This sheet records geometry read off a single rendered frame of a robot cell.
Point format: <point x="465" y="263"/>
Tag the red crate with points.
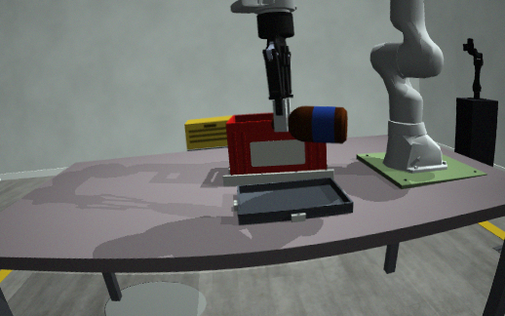
<point x="254" y="148"/>

